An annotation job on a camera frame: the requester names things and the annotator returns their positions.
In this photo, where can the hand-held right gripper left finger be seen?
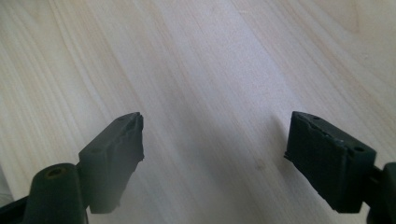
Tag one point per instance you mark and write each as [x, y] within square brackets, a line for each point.
[115, 161]

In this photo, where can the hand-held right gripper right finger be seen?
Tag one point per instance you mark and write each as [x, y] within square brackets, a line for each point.
[327, 161]

